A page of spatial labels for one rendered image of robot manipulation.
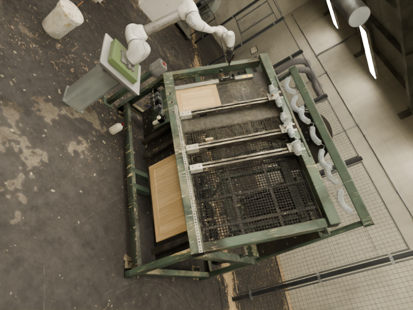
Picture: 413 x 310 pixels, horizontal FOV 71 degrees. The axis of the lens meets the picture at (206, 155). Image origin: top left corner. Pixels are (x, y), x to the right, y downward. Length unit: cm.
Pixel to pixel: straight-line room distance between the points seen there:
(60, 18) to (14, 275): 263
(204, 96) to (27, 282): 242
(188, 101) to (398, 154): 550
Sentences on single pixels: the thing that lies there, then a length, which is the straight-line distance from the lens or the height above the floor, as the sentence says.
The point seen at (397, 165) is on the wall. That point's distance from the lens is 765.
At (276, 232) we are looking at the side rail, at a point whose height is 146.
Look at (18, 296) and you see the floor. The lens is 252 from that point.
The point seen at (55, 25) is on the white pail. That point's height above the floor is 16.
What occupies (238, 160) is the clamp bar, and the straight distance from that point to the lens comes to 289.
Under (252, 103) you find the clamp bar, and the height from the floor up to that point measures 162.
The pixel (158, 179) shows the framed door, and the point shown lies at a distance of 337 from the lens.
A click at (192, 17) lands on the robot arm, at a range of 297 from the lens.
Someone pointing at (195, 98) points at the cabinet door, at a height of 107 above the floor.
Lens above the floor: 219
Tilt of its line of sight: 22 degrees down
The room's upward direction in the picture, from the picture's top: 64 degrees clockwise
